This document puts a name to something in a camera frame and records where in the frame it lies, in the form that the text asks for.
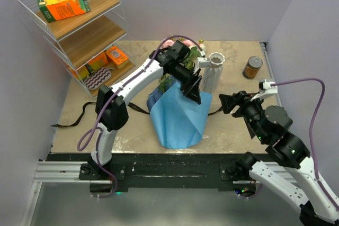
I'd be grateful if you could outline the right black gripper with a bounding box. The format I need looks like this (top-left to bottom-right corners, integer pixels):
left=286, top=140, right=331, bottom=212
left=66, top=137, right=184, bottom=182
left=218, top=89, right=268, bottom=142

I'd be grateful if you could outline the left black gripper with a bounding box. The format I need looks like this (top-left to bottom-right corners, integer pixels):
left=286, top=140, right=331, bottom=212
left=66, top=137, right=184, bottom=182
left=168, top=62, right=203, bottom=104

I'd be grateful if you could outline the blue wrapping paper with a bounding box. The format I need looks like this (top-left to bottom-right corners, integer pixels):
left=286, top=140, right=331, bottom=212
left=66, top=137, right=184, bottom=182
left=146, top=77, right=212, bottom=149

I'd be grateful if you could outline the small pink rose stem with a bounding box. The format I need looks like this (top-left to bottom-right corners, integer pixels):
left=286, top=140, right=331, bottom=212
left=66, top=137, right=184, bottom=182
left=182, top=39, right=201, bottom=70

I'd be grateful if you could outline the black ribbon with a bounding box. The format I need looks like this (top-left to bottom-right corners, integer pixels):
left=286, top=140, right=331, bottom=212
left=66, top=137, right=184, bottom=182
left=50, top=101, right=223, bottom=128

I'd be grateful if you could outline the large pink rose stem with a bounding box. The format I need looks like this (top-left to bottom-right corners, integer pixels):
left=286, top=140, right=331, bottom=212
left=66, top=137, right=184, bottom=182
left=160, top=39, right=175, bottom=49

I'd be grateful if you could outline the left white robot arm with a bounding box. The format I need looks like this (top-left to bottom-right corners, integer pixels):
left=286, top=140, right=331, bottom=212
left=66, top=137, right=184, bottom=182
left=77, top=40, right=202, bottom=184

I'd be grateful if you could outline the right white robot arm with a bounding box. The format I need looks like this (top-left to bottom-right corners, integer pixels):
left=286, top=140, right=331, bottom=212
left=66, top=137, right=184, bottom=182
left=219, top=91, right=338, bottom=225

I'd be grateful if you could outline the white ribbed vase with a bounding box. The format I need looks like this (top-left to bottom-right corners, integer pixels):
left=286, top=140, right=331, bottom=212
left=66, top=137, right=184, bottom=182
left=201, top=52, right=225, bottom=94

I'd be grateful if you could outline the twin pink rose stem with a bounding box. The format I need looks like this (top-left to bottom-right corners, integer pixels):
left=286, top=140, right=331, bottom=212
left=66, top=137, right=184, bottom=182
left=158, top=74, right=172, bottom=93

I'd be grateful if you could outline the tin can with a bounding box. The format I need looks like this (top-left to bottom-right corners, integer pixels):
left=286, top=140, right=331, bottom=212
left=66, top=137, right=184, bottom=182
left=243, top=56, right=263, bottom=79

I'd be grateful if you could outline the white bud rose stem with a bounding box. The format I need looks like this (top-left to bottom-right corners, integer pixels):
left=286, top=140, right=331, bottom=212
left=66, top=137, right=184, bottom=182
left=198, top=39, right=207, bottom=52

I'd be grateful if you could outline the small orange box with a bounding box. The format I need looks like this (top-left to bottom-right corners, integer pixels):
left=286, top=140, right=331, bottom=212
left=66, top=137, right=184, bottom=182
left=105, top=47, right=129, bottom=69

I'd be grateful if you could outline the zigzag patterned cloth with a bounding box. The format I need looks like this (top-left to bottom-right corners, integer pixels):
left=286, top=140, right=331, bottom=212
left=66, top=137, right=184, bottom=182
left=84, top=67, right=111, bottom=91

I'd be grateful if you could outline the orange yellow packet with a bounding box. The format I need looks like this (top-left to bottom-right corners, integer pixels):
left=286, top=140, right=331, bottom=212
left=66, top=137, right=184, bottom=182
left=67, top=52, right=108, bottom=80

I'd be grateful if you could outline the orange green box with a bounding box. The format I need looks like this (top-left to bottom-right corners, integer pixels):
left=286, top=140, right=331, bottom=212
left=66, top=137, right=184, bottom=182
left=37, top=0, right=91, bottom=23

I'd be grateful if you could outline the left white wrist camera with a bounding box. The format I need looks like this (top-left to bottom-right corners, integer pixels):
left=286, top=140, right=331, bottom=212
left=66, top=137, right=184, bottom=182
left=196, top=57, right=211, bottom=69

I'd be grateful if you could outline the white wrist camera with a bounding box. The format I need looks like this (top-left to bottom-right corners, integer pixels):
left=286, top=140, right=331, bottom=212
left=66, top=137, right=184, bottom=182
left=196, top=57, right=211, bottom=69
left=251, top=79, right=278, bottom=102

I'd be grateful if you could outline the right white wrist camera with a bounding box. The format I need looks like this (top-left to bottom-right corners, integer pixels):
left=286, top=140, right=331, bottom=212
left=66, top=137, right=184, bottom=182
left=251, top=79, right=278, bottom=102

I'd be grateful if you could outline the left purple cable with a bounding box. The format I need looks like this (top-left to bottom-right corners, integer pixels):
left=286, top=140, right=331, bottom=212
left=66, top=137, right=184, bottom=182
left=76, top=34, right=206, bottom=199

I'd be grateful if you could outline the purple cable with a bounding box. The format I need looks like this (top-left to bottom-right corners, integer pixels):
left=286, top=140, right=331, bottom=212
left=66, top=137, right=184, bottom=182
left=270, top=78, right=339, bottom=211
left=76, top=34, right=206, bottom=199

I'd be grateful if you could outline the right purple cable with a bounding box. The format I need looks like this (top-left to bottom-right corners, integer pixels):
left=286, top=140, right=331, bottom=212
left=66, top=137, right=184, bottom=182
left=270, top=78, right=339, bottom=211

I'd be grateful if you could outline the white wire wooden shelf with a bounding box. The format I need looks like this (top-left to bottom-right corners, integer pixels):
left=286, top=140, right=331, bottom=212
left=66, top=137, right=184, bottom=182
left=18, top=0, right=135, bottom=98

